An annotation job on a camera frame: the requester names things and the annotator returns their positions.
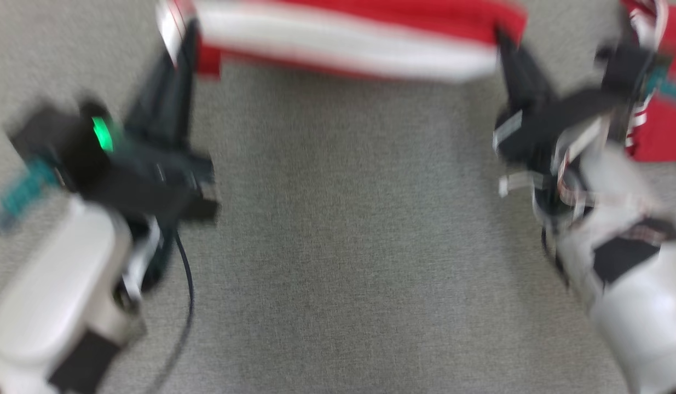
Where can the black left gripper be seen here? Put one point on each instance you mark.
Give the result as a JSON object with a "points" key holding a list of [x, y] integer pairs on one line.
{"points": [[151, 180]]}

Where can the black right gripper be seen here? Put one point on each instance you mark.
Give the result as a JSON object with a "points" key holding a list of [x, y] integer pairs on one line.
{"points": [[551, 123]]}

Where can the red Bulls jersey white sleeves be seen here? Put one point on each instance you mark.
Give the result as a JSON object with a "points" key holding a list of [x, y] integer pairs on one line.
{"points": [[660, 131]]}

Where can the red shorts white stripe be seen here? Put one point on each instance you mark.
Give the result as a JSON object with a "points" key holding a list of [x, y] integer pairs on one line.
{"points": [[343, 38]]}

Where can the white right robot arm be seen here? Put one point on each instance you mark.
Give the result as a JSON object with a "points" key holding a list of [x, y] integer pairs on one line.
{"points": [[633, 262]]}

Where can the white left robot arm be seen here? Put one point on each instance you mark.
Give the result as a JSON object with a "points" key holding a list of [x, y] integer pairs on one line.
{"points": [[58, 295]]}

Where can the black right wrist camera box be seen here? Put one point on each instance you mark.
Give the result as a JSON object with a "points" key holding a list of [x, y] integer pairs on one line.
{"points": [[628, 76]]}

